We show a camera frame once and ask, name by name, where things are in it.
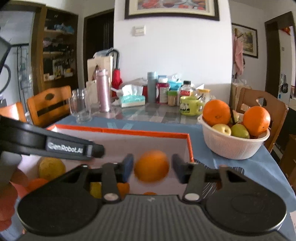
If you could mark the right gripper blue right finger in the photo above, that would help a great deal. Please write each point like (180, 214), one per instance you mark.
(191, 174)

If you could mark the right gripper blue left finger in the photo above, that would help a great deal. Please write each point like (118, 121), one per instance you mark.
(112, 173)

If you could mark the small orange tangerine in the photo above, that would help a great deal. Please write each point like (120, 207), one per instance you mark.
(35, 184)
(150, 193)
(124, 189)
(152, 166)

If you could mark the person left hand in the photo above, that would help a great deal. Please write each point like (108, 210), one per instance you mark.
(9, 195)

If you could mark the wooden chair left near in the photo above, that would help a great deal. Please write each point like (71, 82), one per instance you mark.
(14, 111)

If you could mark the wooden chair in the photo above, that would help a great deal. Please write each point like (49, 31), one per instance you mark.
(14, 111)
(276, 108)
(49, 106)

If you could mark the white plastic fruit basket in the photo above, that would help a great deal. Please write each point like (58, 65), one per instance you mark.
(229, 146)

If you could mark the small orange tangerine front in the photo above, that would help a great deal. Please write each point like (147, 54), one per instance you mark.
(150, 193)

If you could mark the wooden chair left far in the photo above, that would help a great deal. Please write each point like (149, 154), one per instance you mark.
(49, 106)

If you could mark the yellow apple in basket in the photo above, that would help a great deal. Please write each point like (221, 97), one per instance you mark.
(222, 128)

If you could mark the yellow green pear in basket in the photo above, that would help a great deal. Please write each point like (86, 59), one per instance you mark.
(240, 131)

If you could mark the large orange in basket left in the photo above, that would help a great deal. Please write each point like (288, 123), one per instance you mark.
(216, 112)

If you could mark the large orange in basket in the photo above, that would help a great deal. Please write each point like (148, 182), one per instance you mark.
(216, 112)
(257, 120)

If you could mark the green yellow mug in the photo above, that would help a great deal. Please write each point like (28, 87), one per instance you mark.
(190, 106)

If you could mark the clear glass jar mug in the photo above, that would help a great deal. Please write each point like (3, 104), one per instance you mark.
(80, 106)

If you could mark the teal tissue box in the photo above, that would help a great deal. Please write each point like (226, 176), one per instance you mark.
(132, 95)

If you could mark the blue patterned tablecloth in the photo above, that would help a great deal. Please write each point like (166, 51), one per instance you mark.
(261, 167)

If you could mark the large orange in basket right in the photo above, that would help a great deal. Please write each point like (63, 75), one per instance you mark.
(257, 120)

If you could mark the dark cap medicine bottle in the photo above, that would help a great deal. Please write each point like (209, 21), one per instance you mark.
(186, 89)

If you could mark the red folded umbrella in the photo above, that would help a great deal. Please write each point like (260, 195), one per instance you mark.
(116, 81)

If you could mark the red labelled jar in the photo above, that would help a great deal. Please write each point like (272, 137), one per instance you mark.
(162, 87)

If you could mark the wooden chair right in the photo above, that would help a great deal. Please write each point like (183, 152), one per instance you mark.
(276, 108)

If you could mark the pink thermos bottle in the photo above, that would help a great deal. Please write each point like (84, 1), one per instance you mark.
(103, 90)

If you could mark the grey tall bottle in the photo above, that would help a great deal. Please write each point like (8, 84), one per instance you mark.
(152, 78)

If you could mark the wooden bookshelf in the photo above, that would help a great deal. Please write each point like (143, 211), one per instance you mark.
(54, 49)

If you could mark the small framed painting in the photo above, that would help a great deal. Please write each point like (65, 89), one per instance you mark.
(248, 37)

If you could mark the large framed painting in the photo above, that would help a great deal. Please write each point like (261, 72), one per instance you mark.
(203, 9)

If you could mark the wall light switch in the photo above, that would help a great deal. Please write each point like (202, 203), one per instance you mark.
(138, 31)

